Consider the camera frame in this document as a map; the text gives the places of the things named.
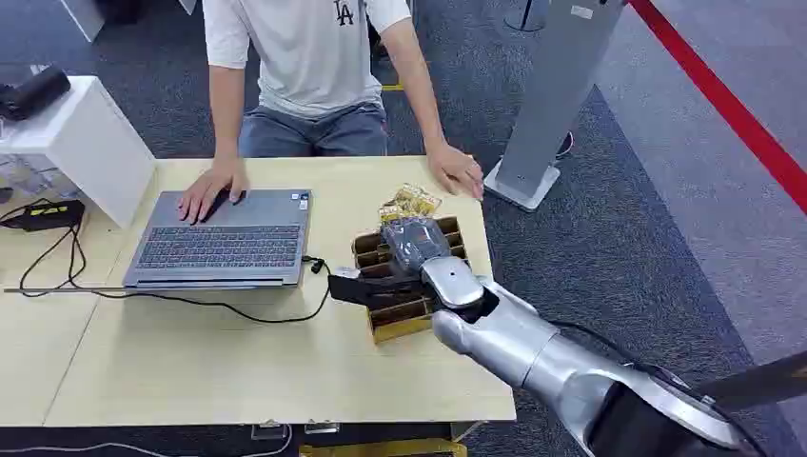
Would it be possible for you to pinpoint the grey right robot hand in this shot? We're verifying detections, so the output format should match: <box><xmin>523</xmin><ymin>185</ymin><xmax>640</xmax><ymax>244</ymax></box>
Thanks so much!
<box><xmin>380</xmin><ymin>216</ymin><xmax>453</xmax><ymax>279</ymax></box>

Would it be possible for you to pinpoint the yellow printed card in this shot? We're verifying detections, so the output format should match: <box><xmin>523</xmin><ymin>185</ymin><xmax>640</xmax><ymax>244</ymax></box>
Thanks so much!
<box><xmin>378</xmin><ymin>183</ymin><xmax>443</xmax><ymax>224</ymax></box>

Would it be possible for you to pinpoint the wooden card box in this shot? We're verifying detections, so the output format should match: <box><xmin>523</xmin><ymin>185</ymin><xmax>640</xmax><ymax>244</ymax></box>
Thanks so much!
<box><xmin>350</xmin><ymin>215</ymin><xmax>472</xmax><ymax>346</ymax></box>

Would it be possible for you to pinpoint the person's left hand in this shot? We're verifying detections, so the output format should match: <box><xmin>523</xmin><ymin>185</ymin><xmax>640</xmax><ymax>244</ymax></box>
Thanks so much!
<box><xmin>426</xmin><ymin>142</ymin><xmax>486</xmax><ymax>202</ymax></box>

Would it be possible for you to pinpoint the person's hand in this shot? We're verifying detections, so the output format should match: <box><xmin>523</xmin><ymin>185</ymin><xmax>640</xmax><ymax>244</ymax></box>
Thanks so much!
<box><xmin>177</xmin><ymin>156</ymin><xmax>251</xmax><ymax>226</ymax></box>
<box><xmin>426</xmin><ymin>142</ymin><xmax>486</xmax><ymax>202</ymax></box>

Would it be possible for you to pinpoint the grey laptop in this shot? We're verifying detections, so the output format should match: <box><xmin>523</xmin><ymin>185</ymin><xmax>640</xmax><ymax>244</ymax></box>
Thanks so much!
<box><xmin>122</xmin><ymin>188</ymin><xmax>314</xmax><ymax>292</ymax></box>

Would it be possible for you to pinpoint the grey floor stand pillar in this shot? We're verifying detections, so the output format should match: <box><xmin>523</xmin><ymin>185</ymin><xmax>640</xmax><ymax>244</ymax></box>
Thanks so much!
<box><xmin>483</xmin><ymin>0</ymin><xmax>626</xmax><ymax>213</ymax></box>

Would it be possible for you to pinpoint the person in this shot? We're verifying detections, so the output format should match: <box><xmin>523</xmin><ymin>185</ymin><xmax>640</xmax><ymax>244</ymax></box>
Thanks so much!
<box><xmin>177</xmin><ymin>0</ymin><xmax>486</xmax><ymax>226</ymax></box>

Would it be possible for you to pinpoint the person's right hand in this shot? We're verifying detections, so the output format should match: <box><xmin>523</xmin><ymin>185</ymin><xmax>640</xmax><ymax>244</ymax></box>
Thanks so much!
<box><xmin>177</xmin><ymin>156</ymin><xmax>251</xmax><ymax>226</ymax></box>

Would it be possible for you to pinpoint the white cabinet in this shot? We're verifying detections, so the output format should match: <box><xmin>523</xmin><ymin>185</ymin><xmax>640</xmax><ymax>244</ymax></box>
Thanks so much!
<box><xmin>0</xmin><ymin>74</ymin><xmax>158</xmax><ymax>229</ymax></box>

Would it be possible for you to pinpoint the red floor tape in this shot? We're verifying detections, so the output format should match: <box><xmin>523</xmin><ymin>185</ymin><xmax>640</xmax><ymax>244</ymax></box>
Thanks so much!
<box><xmin>627</xmin><ymin>0</ymin><xmax>807</xmax><ymax>217</ymax></box>

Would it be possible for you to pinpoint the black power adapter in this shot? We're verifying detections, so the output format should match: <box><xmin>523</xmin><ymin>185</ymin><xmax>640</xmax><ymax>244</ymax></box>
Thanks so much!
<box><xmin>17</xmin><ymin>199</ymin><xmax>87</xmax><ymax>232</ymax></box>

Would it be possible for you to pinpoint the black bar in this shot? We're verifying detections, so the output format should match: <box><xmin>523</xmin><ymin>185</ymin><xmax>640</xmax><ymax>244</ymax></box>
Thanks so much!
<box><xmin>696</xmin><ymin>349</ymin><xmax>807</xmax><ymax>412</ymax></box>

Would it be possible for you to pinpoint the black device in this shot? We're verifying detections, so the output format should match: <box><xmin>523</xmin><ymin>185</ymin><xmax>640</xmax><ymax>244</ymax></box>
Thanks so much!
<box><xmin>0</xmin><ymin>65</ymin><xmax>72</xmax><ymax>122</ymax></box>

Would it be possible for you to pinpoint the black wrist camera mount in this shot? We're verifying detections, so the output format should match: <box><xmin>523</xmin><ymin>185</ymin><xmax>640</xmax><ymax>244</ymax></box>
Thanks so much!
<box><xmin>327</xmin><ymin>267</ymin><xmax>438</xmax><ymax>311</ymax></box>

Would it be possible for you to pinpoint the black power cable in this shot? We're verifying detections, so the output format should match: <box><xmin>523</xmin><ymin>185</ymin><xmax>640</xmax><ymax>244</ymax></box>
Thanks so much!
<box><xmin>0</xmin><ymin>197</ymin><xmax>333</xmax><ymax>327</ymax></box>

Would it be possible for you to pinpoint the yellow frame under desk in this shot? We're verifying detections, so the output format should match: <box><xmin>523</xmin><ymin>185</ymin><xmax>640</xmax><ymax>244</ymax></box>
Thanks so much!
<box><xmin>298</xmin><ymin>440</ymin><xmax>469</xmax><ymax>457</ymax></box>

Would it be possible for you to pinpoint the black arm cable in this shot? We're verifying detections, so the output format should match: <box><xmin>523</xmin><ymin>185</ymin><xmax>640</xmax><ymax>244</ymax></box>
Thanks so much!
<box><xmin>546</xmin><ymin>319</ymin><xmax>771</xmax><ymax>457</ymax></box>

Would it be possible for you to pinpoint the white cable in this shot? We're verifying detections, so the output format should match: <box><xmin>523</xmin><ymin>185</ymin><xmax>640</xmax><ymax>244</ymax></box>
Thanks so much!
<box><xmin>0</xmin><ymin>424</ymin><xmax>295</xmax><ymax>457</ymax></box>

